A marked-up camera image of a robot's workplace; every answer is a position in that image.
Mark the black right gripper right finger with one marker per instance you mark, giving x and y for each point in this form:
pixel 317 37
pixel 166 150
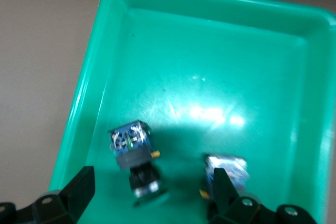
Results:
pixel 223 190

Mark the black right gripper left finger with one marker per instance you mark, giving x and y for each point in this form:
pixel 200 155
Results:
pixel 81 190

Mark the green push button switch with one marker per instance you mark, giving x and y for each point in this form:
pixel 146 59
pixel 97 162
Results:
pixel 232 167
pixel 131 145

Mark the green plastic tray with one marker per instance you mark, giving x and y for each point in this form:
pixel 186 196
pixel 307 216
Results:
pixel 210 51

